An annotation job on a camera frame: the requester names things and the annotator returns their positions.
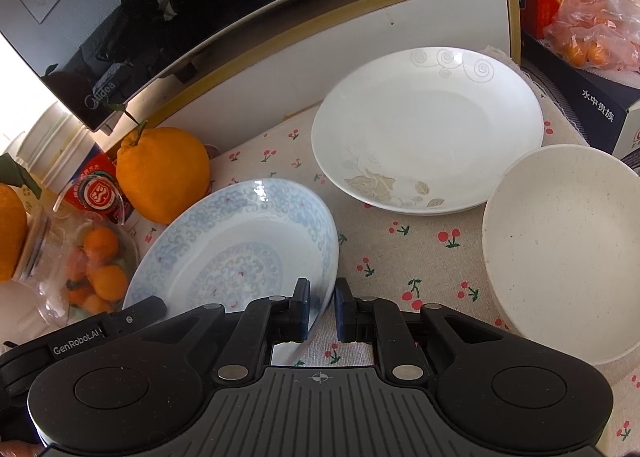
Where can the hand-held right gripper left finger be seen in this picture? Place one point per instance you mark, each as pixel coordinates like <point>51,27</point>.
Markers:
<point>300,309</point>

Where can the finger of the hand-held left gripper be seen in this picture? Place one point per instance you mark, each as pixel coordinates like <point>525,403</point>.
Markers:
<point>145,314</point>

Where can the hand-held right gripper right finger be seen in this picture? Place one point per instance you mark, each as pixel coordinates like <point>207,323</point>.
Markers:
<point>343,309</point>

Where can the blue patterned plate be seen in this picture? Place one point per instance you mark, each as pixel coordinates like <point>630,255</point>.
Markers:
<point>225,247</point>

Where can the white floral plate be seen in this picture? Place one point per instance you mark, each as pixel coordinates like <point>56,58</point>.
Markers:
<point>425,137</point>

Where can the cream speckled bowl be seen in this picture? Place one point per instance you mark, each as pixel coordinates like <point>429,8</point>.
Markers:
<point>560,257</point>

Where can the person's left hand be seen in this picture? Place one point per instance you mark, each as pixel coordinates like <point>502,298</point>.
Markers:
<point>17,451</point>

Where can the clear box of kumquats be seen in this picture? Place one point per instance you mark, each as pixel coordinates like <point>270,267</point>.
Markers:
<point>95,257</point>

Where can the cherry print tablecloth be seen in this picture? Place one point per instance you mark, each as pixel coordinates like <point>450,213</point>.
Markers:
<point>400,247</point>

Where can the large orange with leaves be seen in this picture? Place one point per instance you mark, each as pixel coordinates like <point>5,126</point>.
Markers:
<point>10,232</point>

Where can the red labelled packet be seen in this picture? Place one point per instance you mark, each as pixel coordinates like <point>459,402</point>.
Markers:
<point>97,194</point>

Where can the large orange with stem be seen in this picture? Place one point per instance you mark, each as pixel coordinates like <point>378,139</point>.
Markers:
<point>162,177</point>

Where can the white lidded container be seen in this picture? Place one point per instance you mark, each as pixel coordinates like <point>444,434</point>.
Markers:
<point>50,137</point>

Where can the white cabinet with wooden edge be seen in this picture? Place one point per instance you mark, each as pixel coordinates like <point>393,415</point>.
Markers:
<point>400,22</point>

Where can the black microwave oven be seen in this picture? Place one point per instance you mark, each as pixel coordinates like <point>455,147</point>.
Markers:
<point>150,12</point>

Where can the dark blue cardboard box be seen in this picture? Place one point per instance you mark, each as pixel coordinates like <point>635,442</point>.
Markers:
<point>575,97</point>

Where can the clear bag of oranges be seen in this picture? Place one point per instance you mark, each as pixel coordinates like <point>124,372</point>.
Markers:
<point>595,22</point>

